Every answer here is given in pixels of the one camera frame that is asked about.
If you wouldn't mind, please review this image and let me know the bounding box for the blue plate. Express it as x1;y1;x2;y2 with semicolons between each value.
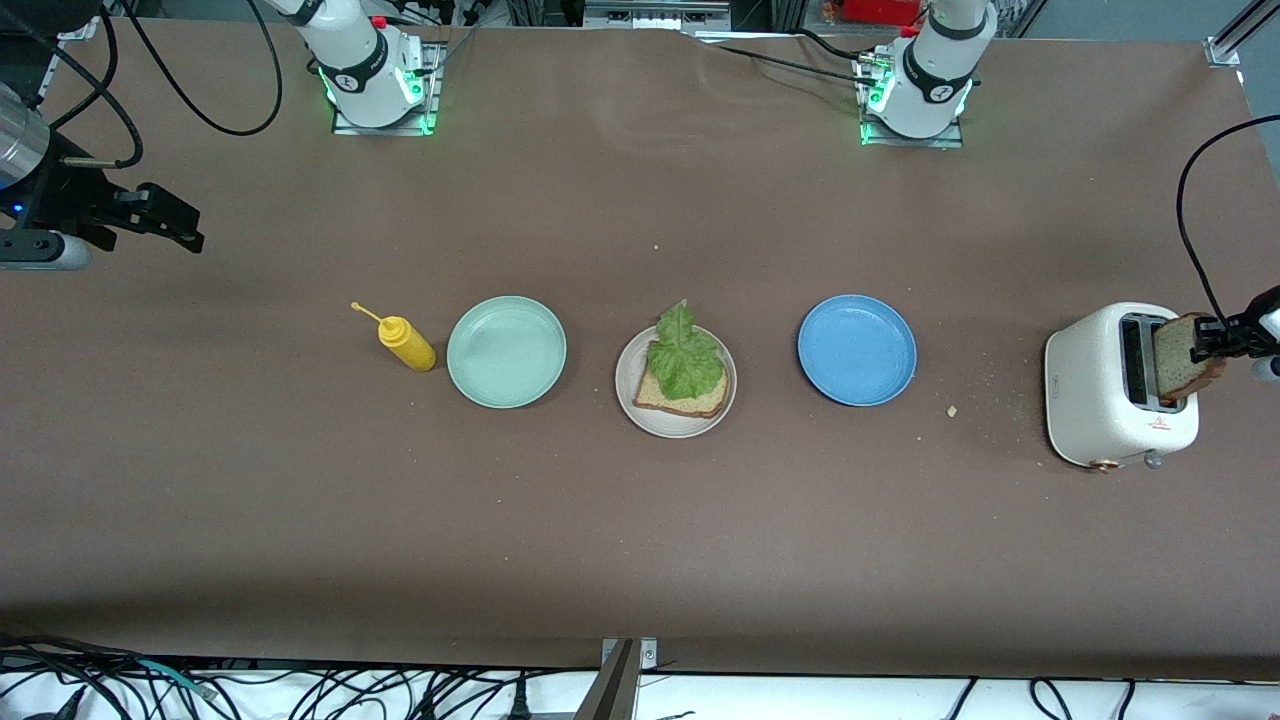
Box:
798;294;918;407

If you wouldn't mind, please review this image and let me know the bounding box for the beige plate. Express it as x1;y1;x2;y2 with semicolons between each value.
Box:
615;322;738;439

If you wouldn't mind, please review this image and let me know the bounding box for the white toaster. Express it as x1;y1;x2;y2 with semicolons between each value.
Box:
1045;302;1201;473

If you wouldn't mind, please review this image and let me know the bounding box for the brown bread slice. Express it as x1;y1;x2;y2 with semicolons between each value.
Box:
1152;313;1227;403
632;347;731;419

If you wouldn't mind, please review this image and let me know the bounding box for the teal cable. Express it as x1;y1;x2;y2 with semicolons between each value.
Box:
135;655;216;701

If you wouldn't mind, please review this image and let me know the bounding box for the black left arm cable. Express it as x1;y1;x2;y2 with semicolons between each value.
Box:
1176;113;1280;326

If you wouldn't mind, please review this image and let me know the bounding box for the red box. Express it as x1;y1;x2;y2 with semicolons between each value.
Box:
845;0;921;26

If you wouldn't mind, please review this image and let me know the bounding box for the yellow mustard squeeze bottle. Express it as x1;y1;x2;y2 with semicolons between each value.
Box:
350;300;438;373

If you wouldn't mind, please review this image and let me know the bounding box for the mint green plate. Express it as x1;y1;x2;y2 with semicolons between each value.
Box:
447;295;568;409

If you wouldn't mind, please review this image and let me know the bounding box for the green lettuce leaf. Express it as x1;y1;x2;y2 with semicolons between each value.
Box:
646;298;726;401

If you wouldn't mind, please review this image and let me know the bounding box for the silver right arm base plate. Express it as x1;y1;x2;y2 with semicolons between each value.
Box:
332;42;443;136

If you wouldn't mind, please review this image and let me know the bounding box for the aluminium corner profile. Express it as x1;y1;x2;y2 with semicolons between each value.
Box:
1205;0;1280;69

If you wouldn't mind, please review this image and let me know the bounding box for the grey metal box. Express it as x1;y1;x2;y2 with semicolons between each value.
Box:
585;0;731;31

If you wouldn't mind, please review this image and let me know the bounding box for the aluminium profile bar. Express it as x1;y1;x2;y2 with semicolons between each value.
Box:
575;638;641;720

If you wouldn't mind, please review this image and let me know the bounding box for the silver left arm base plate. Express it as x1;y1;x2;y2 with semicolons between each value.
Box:
858;55;966;149

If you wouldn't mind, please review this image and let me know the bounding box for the black cable on table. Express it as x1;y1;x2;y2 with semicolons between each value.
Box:
690;30;881;86

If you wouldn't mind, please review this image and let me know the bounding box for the aluminium side rail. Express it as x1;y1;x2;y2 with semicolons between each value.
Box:
25;38;73;111

